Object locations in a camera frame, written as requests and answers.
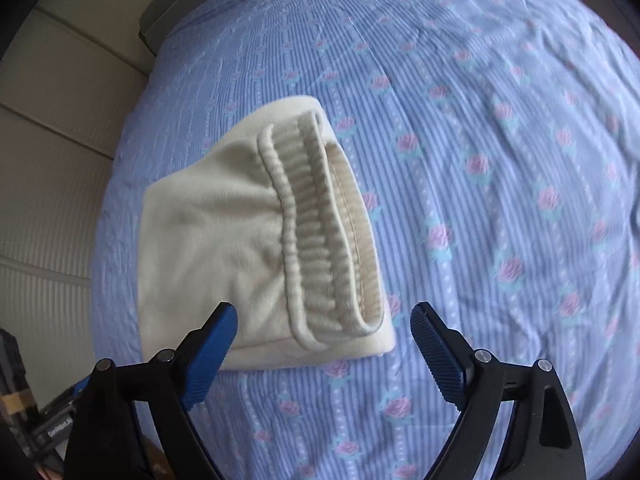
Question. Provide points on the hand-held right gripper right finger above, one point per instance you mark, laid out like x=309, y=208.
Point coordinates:
x=440, y=360

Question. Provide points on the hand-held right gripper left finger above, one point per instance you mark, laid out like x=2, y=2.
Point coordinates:
x=215, y=355

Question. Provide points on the cream fleece pants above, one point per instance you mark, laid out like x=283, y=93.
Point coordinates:
x=210, y=220

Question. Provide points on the blue floral bed sheet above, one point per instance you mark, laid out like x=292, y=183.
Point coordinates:
x=500, y=110

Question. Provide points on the grey cushion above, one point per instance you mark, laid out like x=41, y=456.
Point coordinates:
x=160, y=22

